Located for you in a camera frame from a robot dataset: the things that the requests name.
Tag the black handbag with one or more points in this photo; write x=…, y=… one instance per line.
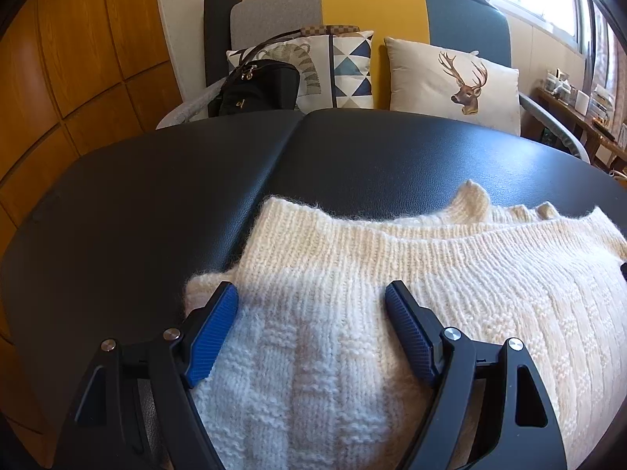
x=255, y=87

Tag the window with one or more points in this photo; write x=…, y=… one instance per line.
x=579, y=24

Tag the orange wooden wardrobe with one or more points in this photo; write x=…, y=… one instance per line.
x=76, y=75

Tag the triangle pattern cushion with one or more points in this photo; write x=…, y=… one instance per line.
x=351, y=70

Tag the deer print cushion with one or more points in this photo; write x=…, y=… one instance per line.
x=450, y=84

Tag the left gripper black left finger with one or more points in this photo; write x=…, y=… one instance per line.
x=133, y=408

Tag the striped cat print cushion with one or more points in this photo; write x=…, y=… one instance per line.
x=311, y=56

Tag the wooden side shelf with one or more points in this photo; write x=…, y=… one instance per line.
x=602, y=148

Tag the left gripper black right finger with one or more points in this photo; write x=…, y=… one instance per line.
x=494, y=389

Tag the white knitted sweater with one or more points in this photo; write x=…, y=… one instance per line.
x=345, y=328

